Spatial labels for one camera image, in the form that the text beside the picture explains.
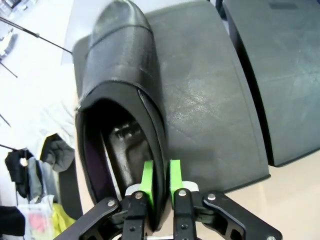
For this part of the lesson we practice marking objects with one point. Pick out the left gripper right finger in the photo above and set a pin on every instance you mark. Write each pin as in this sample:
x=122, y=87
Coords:
x=176, y=180

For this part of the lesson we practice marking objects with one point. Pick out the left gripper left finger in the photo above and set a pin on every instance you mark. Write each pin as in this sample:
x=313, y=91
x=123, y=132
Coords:
x=147, y=180

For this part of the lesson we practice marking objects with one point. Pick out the black leather shoe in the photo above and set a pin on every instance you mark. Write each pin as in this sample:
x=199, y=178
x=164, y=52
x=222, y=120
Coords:
x=120, y=62

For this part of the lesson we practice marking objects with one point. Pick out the black metal shoe stand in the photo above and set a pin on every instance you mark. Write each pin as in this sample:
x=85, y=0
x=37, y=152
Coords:
x=287, y=75
x=200, y=100

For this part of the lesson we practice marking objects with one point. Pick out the grey padded jacket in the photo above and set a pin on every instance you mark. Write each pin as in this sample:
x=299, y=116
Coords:
x=58, y=155

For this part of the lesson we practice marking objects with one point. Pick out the yellow green bag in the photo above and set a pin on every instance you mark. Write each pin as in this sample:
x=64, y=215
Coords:
x=62, y=217

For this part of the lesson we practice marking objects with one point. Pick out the white plastic sheet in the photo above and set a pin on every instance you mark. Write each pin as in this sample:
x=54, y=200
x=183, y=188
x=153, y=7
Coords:
x=57, y=120

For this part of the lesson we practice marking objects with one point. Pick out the translucent plastic bag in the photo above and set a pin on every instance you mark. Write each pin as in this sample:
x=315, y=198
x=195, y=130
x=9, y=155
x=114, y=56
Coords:
x=35, y=215

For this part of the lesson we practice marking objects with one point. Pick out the black hanging jacket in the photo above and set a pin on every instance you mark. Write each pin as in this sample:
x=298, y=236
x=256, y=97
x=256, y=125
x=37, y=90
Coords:
x=17, y=170

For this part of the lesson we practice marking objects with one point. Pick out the black camera tripod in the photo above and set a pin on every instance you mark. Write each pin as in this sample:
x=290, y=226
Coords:
x=38, y=35

